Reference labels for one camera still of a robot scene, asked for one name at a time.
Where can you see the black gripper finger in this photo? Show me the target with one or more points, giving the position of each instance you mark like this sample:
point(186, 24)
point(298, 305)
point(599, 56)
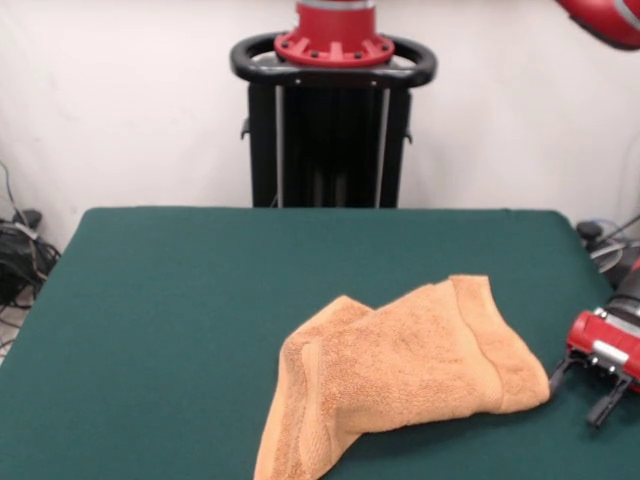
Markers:
point(607, 402)
point(561, 375)

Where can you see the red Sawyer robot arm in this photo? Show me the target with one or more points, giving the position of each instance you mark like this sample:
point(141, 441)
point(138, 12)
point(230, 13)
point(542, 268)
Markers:
point(335, 25)

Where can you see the dark green table cloth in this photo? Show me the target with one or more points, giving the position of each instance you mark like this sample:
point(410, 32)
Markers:
point(150, 325)

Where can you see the tan terry towel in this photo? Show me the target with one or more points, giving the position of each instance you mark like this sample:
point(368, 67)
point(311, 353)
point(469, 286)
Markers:
point(400, 360)

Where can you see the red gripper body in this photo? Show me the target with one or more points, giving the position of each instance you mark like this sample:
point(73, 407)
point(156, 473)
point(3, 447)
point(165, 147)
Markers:
point(605, 337)

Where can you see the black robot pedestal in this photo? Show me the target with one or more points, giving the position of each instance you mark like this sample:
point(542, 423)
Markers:
point(340, 140)

